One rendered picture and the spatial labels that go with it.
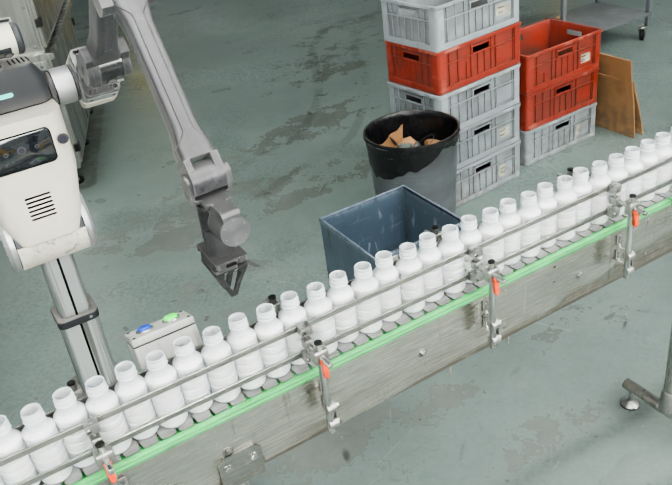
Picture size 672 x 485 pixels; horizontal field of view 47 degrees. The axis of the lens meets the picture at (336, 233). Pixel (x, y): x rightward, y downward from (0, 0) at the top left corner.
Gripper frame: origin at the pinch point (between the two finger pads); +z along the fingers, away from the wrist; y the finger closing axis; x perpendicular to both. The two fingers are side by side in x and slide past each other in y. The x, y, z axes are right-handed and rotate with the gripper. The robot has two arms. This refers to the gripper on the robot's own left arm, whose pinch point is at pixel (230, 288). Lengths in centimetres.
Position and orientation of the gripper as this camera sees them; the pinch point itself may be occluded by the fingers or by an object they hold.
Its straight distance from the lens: 154.5
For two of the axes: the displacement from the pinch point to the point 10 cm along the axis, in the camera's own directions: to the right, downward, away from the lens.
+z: 1.1, 8.6, 5.0
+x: -8.5, 3.4, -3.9
